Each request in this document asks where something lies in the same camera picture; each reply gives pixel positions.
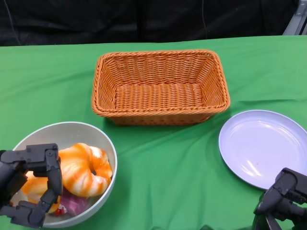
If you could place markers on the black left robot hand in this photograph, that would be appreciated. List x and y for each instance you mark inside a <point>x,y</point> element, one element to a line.
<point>40,158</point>

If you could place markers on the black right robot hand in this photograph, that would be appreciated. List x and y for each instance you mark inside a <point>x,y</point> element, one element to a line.
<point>283,189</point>

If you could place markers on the orange striped croissant bread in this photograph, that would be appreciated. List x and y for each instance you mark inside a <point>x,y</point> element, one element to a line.
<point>81,163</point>
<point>36,187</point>

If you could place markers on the pale grey round bowl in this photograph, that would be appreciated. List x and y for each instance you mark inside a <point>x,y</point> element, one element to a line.
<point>72,134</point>

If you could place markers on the lavender round plate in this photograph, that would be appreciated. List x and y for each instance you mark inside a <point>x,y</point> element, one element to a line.
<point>259,143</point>

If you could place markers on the magenta pink cake slice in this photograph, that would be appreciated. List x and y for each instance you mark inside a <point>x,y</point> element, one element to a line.
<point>75,204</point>

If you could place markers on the orange wicker rectangular basket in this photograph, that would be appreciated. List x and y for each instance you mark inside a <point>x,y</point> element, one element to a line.
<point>158,100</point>

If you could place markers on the green tablecloth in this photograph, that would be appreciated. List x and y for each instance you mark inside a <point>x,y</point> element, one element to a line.
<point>168,167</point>

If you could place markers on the black backdrop curtain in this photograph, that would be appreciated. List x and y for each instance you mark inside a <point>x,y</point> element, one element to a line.
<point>120,19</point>

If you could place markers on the grey metal frame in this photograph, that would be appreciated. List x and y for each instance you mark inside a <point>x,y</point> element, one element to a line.
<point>296,19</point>

